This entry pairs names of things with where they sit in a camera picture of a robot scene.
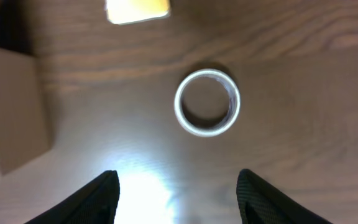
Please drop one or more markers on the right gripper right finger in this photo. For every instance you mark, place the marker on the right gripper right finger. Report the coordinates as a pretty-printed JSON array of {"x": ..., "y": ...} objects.
[{"x": 260, "y": 202}]

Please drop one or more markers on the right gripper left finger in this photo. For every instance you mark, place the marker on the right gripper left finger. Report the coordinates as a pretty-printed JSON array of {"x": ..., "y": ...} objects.
[{"x": 96, "y": 202}]

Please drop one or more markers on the white tape roll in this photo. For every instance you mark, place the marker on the white tape roll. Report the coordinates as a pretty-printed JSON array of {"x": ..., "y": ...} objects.
[{"x": 233, "y": 109}]

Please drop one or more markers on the yellow sticky note pad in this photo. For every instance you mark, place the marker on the yellow sticky note pad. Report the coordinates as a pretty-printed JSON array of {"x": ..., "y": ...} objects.
[{"x": 132, "y": 11}]

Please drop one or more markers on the open brown cardboard box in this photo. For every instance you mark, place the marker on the open brown cardboard box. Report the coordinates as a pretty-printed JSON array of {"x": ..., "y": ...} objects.
[{"x": 23, "y": 126}]

